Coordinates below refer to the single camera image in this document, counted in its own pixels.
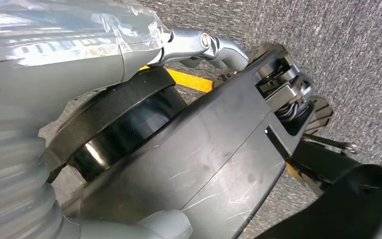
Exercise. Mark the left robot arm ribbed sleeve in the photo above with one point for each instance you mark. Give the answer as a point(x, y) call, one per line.
point(9, 171)

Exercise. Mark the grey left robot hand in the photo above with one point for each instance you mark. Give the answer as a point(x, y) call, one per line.
point(62, 82)

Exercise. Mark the yellow floor tape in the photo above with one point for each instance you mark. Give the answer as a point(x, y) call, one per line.
point(191, 81)

